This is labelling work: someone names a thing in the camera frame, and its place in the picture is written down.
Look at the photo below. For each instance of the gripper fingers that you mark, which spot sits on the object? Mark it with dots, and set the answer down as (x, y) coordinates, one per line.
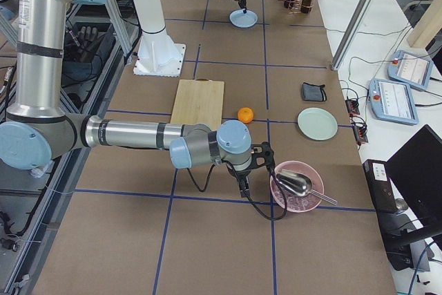
(243, 6)
(243, 184)

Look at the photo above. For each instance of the light blue plate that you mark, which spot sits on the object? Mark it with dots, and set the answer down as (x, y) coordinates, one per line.
(243, 19)

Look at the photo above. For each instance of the orange mandarin fruit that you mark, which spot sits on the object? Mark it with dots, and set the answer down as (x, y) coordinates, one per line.
(245, 115)

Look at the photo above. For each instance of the mint green plate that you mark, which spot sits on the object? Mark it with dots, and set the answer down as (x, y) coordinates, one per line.
(317, 124)

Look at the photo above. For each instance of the clear ice cubes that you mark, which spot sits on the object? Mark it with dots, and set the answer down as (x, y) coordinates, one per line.
(295, 203)

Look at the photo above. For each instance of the steel ice scoop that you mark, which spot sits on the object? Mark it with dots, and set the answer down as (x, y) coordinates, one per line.
(300, 185)

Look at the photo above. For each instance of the pink bowl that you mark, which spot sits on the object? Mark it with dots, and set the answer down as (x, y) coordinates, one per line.
(303, 168)

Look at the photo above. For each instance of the bamboo cutting board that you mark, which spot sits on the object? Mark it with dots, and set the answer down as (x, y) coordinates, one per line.
(198, 102)

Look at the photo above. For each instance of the black computer box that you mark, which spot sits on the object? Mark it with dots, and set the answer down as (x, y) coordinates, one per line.
(379, 185)

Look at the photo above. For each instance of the blue teach pendant near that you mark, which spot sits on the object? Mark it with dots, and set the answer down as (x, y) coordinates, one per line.
(392, 101)

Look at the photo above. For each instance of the blue teach pendant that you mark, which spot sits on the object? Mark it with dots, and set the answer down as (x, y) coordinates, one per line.
(392, 101)
(410, 68)

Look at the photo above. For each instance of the black monitor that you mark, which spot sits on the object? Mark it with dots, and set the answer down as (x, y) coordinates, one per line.
(415, 170)

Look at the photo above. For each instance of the blue teach pendant far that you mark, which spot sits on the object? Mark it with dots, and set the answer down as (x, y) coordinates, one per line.
(410, 68)

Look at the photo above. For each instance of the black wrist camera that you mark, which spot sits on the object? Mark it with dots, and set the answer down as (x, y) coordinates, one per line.
(262, 155)

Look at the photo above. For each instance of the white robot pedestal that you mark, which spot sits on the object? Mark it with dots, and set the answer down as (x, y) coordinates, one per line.
(157, 54)

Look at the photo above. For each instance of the aluminium frame post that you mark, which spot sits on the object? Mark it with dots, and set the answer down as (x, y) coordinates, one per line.
(350, 33)

